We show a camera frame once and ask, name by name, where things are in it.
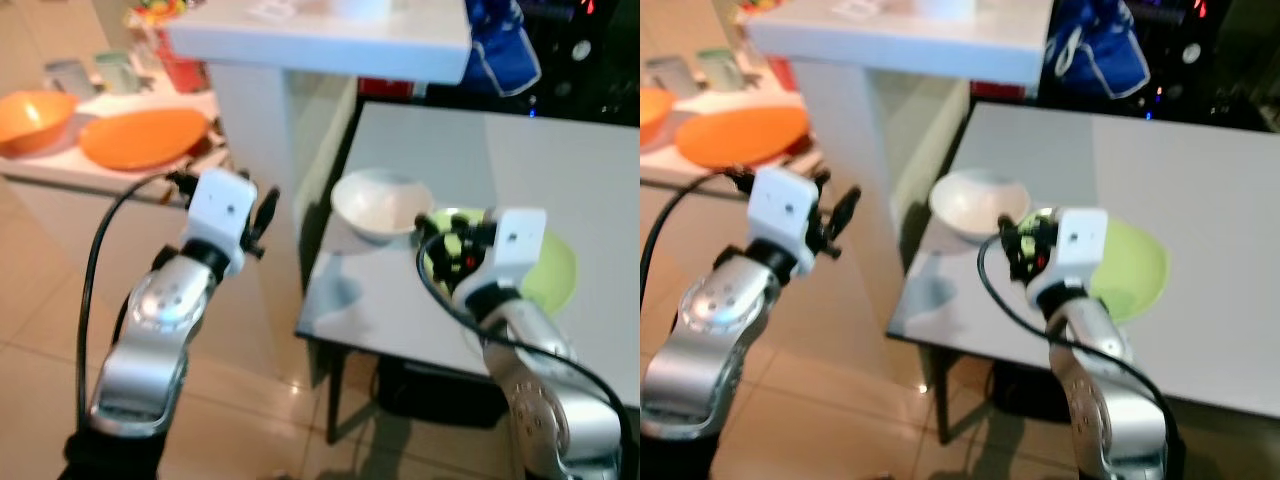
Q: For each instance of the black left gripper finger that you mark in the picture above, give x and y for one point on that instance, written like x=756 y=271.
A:
x=268 y=212
x=846 y=208
x=741 y=181
x=182 y=186

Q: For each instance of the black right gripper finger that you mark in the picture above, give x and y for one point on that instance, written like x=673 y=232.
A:
x=1010 y=228
x=432 y=226
x=444 y=266
x=1016 y=264

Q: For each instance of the light green plate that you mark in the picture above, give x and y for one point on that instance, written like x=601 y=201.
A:
x=1135 y=270
x=555 y=270

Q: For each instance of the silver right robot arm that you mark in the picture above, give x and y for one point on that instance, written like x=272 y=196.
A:
x=545 y=390
x=1110 y=390

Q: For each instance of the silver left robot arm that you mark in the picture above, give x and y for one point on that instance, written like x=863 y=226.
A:
x=710 y=330
x=160 y=330

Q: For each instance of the orange plate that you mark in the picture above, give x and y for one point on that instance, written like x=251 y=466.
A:
x=740 y=135
x=140 y=138

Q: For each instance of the white bowl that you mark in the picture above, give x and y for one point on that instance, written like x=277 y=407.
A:
x=970 y=205
x=375 y=205

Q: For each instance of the white low cabinet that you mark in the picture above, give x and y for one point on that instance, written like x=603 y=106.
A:
x=60 y=220
x=680 y=185

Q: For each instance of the grey table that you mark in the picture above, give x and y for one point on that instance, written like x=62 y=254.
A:
x=1180 y=170
x=560 y=170

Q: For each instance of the orange bowl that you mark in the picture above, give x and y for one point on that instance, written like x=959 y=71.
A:
x=653 y=112
x=35 y=120

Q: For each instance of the clear drinking glass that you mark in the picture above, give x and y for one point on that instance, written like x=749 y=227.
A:
x=722 y=68
x=118 y=70
x=668 y=75
x=70 y=78

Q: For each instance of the red container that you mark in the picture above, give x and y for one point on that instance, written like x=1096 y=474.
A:
x=180 y=65
x=782 y=72

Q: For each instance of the black box under table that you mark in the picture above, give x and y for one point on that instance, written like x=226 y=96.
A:
x=440 y=395
x=1030 y=392

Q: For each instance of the white counter with pillar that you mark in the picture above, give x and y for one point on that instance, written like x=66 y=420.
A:
x=900 y=35
x=300 y=40

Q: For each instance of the black electronic equipment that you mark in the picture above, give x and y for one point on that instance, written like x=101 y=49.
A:
x=1220 y=50
x=590 y=50

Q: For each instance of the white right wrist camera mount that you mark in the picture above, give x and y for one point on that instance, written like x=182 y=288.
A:
x=1075 y=245
x=515 y=248

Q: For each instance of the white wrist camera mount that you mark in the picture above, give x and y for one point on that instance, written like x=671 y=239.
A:
x=222 y=215
x=1075 y=245
x=785 y=212
x=515 y=248

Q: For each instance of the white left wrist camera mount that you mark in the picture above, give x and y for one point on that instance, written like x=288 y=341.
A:
x=785 y=212
x=222 y=215

